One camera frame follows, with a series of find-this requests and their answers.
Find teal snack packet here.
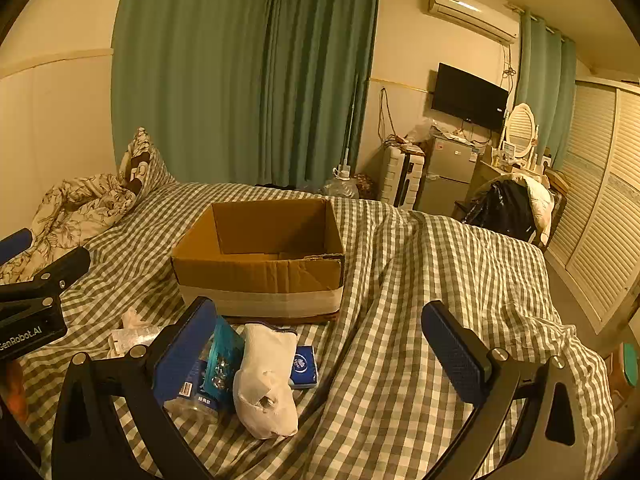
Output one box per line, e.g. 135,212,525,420
202,316,246,397

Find patterned bag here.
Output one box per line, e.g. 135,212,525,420
350,172,381,201

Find dressing table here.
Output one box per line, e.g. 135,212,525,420
470,147,551,201

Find dark chair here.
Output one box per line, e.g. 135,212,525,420
452,175,568,251

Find air conditioner cable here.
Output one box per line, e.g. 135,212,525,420
500,42,518,91

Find person's left hand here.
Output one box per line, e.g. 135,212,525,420
0,360,28,423

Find white ribbed suitcase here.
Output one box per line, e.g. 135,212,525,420
378,142,426,208

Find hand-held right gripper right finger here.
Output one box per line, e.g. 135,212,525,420
421,300,586,480

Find wide green curtain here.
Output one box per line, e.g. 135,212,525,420
112,0,382,191

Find brown cardboard box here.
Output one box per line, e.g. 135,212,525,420
171,198,346,325

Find white louvered wardrobe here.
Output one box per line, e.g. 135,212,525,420
542,80,640,333

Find teal stool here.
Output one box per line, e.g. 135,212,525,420
620,342,640,388

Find white tissue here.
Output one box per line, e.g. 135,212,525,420
120,307,153,331

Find white oval vanity mirror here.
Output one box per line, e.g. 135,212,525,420
502,103,540,161

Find white air conditioner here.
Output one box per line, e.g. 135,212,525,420
426,0,521,45

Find green checkered bed sheet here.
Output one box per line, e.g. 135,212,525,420
10,180,618,480

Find small silver fridge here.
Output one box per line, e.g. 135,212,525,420
417,132,482,215

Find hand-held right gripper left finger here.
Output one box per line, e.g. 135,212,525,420
51,296,219,480

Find narrow green curtain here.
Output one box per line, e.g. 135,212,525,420
515,7,577,173

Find floral and checkered pillow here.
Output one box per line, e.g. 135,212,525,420
116,127,178,196

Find dark blue tissue pack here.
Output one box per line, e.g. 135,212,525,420
289,345,319,391

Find white pole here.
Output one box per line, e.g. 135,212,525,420
342,77,361,171

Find pale plastic packet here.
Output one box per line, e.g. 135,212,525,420
107,325,162,359

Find white coat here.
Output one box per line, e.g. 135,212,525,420
510,174,556,246

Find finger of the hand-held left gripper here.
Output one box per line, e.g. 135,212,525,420
0,246,92,323
0,228,34,266

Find brown suitcase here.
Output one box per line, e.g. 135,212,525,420
545,167,571,198

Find clear bottle with blue label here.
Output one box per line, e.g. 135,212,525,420
162,355,233,423

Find clear water jug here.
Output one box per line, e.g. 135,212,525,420
320,165,361,201

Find black wall television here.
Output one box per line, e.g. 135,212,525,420
431,62,510,130

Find floral quilt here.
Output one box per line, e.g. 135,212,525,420
0,172,146,286

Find clear plastic bag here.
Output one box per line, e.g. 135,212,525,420
405,120,436,147

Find hanging wall cables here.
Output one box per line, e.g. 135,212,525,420
377,87,401,146

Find black jacket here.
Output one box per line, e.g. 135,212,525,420
462,179,538,241

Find white sock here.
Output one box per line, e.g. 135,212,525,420
232,323,299,440

